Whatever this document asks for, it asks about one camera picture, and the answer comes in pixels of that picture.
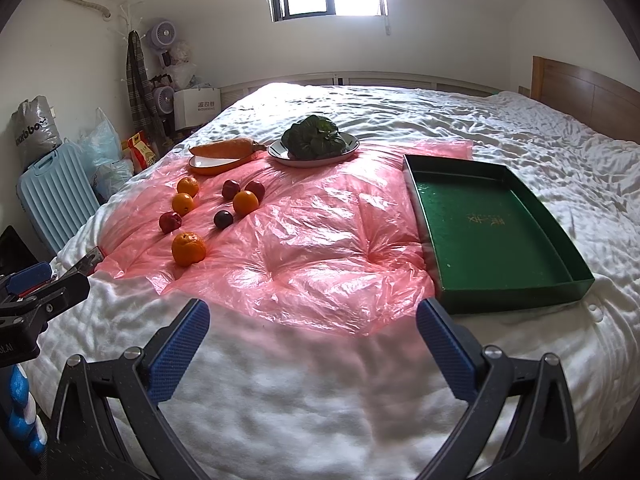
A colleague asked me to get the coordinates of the purple fan upper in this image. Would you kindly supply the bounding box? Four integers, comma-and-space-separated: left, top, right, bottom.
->
145, 20, 177, 52

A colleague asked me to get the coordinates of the small orange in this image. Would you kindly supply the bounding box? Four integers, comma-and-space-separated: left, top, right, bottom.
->
171, 193, 195, 217

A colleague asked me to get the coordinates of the orange oval plate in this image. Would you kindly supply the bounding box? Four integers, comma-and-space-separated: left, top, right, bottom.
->
189, 154, 256, 177

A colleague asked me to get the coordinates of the orange rice bag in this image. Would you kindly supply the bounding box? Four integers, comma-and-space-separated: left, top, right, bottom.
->
122, 130, 156, 174

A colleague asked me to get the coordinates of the white cardboard box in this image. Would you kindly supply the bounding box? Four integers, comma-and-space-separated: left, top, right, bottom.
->
174, 87, 221, 130

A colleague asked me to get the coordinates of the pink plastic sheet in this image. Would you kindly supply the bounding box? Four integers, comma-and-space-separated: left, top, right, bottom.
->
98, 140, 472, 335

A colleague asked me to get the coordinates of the large mandarin orange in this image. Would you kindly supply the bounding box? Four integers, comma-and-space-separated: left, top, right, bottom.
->
170, 232, 207, 266

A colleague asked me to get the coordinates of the smooth orange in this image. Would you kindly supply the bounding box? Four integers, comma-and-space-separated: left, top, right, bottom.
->
232, 190, 260, 217

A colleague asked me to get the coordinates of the purple fan lower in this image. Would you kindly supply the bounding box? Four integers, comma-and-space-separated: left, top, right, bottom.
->
153, 86, 175, 115

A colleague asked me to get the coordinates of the red phone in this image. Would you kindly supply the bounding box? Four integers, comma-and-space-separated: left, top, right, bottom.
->
62, 247, 104, 276

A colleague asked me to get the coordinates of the purple fan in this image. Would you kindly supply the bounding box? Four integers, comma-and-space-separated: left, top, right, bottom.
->
153, 86, 175, 115
145, 20, 177, 52

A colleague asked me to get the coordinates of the green leafy vegetable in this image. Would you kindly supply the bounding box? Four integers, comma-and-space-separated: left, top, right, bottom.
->
281, 115, 347, 160

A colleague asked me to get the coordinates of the wooden headboard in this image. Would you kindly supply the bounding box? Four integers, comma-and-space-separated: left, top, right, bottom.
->
530, 56, 640, 143

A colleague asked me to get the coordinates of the plaid scarf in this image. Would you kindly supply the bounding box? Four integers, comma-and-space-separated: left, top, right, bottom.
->
126, 30, 171, 156

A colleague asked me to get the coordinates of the grey printed bag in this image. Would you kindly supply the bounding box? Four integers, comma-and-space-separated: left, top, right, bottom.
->
10, 96, 62, 170

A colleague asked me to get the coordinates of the dark plum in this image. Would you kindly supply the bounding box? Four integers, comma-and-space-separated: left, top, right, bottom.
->
214, 209, 234, 231

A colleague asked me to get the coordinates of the carrot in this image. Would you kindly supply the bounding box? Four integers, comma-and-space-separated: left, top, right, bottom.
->
190, 138, 267, 159

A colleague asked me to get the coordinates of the green tray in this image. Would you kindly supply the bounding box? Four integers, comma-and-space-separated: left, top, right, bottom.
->
404, 155, 594, 315

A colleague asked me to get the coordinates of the light blue suitcase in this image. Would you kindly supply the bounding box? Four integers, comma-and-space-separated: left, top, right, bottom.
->
16, 142, 99, 255

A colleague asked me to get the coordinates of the clear plastic bag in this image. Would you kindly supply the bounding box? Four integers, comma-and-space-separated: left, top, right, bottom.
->
78, 107, 134, 204

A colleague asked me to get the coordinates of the white round plate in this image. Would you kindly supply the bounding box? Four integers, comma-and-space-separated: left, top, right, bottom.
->
267, 133, 360, 168

